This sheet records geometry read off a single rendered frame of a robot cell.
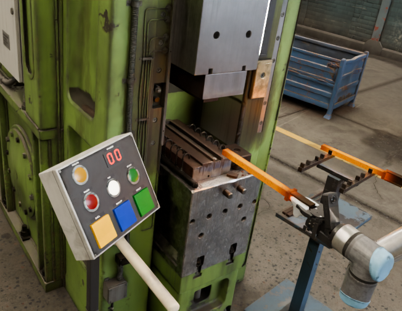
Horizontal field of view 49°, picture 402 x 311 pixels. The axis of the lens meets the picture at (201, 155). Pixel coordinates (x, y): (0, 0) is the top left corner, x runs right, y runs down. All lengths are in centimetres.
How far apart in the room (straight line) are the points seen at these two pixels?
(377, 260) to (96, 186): 83
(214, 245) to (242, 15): 99
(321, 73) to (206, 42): 398
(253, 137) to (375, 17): 771
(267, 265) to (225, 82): 152
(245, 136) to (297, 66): 358
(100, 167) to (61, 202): 16
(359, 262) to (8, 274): 195
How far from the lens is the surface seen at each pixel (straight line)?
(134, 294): 224
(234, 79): 172
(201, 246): 196
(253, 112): 207
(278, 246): 310
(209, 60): 161
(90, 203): 133
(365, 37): 978
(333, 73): 542
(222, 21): 160
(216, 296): 238
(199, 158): 183
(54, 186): 130
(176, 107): 222
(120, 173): 143
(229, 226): 201
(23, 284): 270
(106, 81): 160
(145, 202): 149
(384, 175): 215
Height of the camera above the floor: 183
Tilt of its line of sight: 27 degrees down
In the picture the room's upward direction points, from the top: 8 degrees clockwise
